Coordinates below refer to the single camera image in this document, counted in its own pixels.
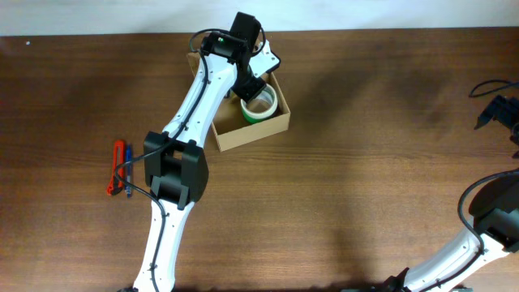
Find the blue pen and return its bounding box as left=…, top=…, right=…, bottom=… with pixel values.
left=125, top=144, right=133, bottom=199

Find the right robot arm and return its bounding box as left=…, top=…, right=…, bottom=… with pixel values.
left=364, top=169, right=518, bottom=292

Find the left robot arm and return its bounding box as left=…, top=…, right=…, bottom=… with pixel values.
left=131, top=12, right=279, bottom=291

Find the white masking tape roll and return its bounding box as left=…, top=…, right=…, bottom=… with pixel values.
left=240, top=84, right=279, bottom=124

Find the green tape roll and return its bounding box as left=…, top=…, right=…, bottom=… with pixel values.
left=241, top=101, right=277, bottom=124

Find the orange utility knife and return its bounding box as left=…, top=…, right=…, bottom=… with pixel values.
left=106, top=140, right=126, bottom=196

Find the brown cardboard box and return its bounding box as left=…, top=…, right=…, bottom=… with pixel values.
left=182, top=54, right=290, bottom=152

